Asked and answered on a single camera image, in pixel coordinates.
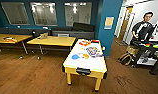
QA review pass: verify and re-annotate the tan woven basket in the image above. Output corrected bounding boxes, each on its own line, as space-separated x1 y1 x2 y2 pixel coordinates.
125 45 140 56

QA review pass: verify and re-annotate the tan open box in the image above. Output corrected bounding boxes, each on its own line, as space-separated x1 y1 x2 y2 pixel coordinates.
38 31 50 40

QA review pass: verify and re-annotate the yellow wall sign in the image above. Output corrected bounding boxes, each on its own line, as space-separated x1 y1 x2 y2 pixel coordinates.
103 16 115 31

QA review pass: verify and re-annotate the small red object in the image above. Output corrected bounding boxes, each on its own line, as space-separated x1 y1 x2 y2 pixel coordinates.
2 36 17 43

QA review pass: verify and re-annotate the orange game box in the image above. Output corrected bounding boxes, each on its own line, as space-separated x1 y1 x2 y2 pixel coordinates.
78 39 92 47

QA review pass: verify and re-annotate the red and black paddle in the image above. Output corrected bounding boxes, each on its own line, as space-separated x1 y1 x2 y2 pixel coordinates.
90 39 100 44

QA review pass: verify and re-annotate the white outlet on blue wall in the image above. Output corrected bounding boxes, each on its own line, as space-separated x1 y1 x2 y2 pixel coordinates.
101 46 107 52

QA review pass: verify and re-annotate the long yellow wooden table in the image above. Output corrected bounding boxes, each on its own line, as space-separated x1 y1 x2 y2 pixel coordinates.
26 34 78 56
0 33 34 56

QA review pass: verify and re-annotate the brown wooden door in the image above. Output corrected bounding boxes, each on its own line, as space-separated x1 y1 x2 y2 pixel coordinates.
117 6 134 43

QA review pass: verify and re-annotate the yellow gaming table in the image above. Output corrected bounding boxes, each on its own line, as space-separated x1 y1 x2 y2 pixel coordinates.
62 38 109 93

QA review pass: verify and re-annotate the long dark grey bench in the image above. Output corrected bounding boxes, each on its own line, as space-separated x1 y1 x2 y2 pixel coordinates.
0 26 53 37

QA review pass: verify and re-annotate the black chair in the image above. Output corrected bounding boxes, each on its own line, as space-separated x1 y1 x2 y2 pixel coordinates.
31 30 38 38

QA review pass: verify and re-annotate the interior glass window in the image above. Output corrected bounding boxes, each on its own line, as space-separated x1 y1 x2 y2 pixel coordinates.
29 1 59 27
63 1 94 28
0 1 31 26

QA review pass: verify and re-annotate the person in dark shirt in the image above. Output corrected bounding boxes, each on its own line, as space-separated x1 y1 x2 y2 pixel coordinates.
130 11 156 46

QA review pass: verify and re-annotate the orange bowl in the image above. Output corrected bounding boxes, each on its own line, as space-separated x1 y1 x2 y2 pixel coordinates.
82 53 91 60

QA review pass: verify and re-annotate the blue plate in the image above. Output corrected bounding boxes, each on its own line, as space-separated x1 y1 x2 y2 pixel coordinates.
76 52 86 58

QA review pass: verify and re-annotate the dark grey sofa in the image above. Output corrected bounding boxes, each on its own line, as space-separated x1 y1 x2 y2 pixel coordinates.
51 21 96 41

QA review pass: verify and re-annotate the tan backpack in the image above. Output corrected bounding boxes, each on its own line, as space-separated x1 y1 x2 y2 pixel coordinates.
118 52 134 67

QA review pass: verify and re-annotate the white rectangular pad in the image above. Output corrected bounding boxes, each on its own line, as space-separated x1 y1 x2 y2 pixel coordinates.
56 32 71 38

